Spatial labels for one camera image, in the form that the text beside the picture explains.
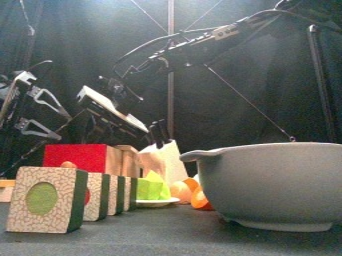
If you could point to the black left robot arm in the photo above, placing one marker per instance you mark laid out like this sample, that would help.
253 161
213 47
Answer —
18 153

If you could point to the light wooden board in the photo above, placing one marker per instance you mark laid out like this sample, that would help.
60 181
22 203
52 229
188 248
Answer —
7 190

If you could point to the white knife holder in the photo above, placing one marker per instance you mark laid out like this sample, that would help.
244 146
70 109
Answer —
172 163

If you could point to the black frame post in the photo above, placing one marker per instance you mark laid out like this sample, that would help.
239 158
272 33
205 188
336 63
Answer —
321 83

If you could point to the white plate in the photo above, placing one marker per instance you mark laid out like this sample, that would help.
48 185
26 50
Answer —
156 202

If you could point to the black wrist camera on right gripper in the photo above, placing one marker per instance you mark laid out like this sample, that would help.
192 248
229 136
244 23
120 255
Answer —
120 90

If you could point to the orange toy fruit piece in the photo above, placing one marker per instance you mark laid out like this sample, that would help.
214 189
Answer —
200 200

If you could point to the grey mixing bowl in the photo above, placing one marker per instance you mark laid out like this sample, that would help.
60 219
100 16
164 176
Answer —
276 185

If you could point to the plain wooden block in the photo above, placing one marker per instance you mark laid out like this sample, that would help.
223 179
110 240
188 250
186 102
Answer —
125 161

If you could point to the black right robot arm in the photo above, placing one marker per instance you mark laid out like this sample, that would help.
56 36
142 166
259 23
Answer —
232 36

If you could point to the small orange toy slice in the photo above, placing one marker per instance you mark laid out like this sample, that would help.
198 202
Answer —
192 183

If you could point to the large toy sushi roll block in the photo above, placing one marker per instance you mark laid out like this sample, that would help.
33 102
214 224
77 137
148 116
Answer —
48 199

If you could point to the red wooden box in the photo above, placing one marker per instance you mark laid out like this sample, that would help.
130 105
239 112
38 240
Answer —
76 157

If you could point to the vertical metal frame pole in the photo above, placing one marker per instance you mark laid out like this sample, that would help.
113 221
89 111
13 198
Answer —
172 100

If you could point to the orange toy ball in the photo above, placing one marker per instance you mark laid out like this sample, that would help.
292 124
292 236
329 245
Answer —
69 164

